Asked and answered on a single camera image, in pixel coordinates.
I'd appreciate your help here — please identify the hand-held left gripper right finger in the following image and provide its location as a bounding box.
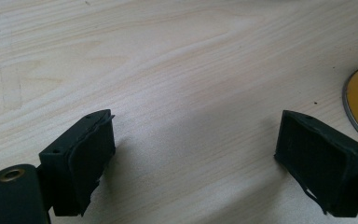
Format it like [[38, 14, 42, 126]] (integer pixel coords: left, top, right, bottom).
[[274, 109, 358, 218]]

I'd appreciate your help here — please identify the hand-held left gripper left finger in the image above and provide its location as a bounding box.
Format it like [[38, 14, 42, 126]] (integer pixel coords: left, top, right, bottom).
[[38, 108, 117, 217]]

